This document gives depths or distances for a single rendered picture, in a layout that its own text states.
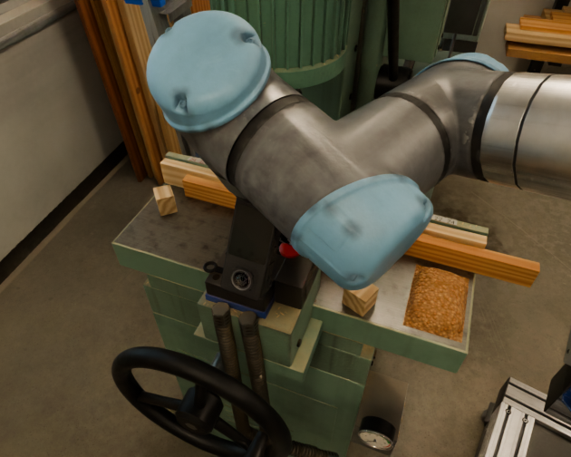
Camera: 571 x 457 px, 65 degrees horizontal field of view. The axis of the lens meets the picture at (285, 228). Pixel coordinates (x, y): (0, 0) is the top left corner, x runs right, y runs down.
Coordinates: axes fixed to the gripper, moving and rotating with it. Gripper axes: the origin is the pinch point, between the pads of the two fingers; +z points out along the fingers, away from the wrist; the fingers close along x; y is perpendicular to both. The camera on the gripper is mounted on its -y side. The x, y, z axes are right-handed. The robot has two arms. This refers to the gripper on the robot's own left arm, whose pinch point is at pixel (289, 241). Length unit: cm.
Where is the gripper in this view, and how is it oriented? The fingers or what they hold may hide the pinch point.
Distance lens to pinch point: 58.9
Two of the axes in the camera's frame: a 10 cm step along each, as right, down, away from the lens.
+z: 1.8, 2.8, 9.4
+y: 3.1, -9.3, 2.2
